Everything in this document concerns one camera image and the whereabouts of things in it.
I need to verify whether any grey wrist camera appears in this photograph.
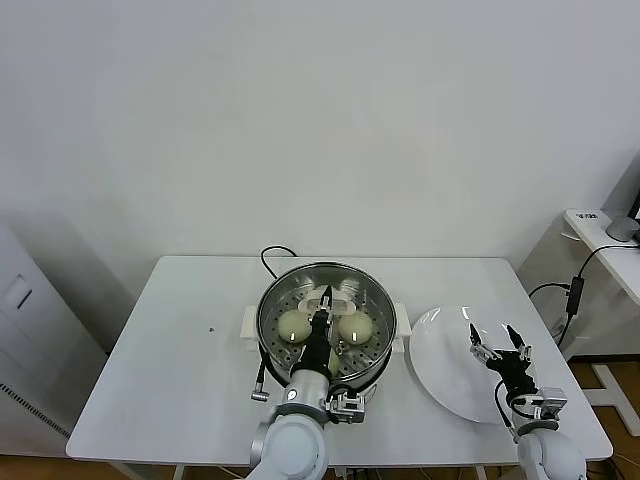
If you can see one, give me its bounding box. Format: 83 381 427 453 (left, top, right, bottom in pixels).
519 385 569 421
327 392 369 425

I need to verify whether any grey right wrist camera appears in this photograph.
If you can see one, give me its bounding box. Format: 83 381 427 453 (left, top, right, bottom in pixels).
519 385 569 421

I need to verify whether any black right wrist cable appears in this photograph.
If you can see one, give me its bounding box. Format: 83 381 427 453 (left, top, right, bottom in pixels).
493 379 519 444

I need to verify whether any glass lid with cream handle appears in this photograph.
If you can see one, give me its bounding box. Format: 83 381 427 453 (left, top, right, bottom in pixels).
257 263 399 389

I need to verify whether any white cabinet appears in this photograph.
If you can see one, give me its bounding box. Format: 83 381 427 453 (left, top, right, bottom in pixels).
0 219 109 459

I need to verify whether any dark computer monitor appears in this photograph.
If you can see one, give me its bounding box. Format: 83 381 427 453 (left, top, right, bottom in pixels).
599 149 640 221

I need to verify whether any black power adapter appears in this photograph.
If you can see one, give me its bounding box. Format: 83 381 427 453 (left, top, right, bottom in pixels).
564 276 584 316

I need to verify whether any black adapter cable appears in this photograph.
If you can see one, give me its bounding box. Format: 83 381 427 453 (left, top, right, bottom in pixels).
527 242 640 351

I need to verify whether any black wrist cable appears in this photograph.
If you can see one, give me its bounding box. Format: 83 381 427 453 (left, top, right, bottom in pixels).
250 358 270 402
493 379 519 444

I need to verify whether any white electric cooker base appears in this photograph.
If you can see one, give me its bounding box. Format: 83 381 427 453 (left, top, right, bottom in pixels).
240 303 409 401

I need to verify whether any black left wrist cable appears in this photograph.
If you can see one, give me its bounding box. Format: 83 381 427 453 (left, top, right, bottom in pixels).
250 358 270 402

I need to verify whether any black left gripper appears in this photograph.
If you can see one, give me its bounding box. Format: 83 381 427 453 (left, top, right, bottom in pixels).
299 284 337 374

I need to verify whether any grey cylinder device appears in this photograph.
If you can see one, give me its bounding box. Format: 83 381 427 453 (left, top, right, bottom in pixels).
603 216 634 244

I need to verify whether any black cooker power cord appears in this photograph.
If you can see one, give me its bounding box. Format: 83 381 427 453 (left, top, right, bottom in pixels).
258 244 297 282

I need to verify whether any white round plate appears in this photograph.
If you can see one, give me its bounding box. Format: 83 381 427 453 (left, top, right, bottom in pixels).
408 304 540 425

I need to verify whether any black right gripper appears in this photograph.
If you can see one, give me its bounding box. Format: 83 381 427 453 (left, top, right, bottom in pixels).
469 323 541 396

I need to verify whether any white side desk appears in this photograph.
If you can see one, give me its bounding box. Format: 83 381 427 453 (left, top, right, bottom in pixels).
559 208 640 436

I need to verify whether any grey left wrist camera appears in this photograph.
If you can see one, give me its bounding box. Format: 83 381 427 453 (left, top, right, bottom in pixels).
327 392 369 425

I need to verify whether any stainless steel steamer basket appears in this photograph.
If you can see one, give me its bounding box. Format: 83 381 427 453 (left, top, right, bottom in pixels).
255 261 399 394

